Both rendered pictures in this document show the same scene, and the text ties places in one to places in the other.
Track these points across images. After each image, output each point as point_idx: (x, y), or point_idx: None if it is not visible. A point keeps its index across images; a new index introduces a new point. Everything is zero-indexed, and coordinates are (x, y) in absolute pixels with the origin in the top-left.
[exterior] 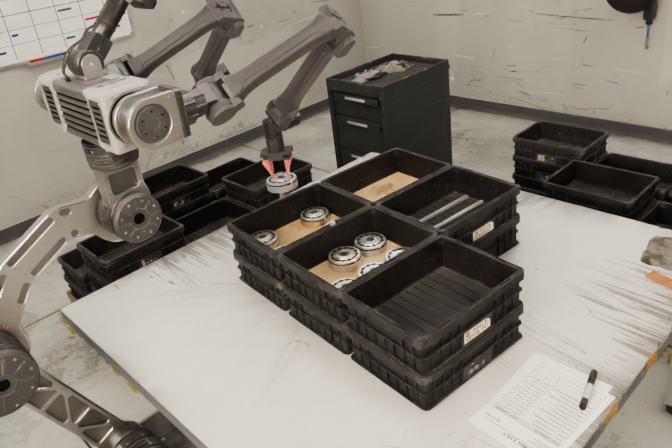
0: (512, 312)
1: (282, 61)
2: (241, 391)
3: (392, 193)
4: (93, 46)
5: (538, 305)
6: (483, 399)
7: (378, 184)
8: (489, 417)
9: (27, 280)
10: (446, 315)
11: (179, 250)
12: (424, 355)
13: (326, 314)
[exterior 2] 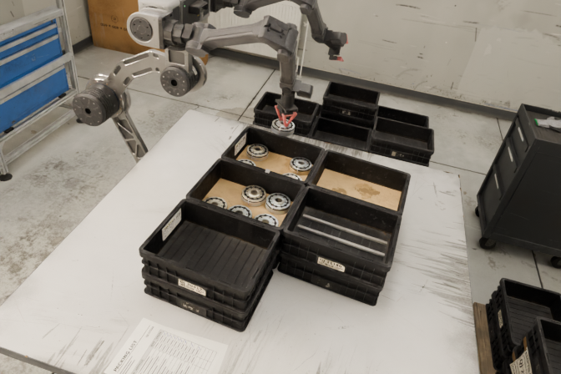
0: (229, 307)
1: (228, 38)
2: (144, 201)
3: (330, 190)
4: None
5: (290, 337)
6: (166, 322)
7: (372, 186)
8: (149, 329)
9: (129, 76)
10: (210, 267)
11: (263, 128)
12: (144, 260)
13: None
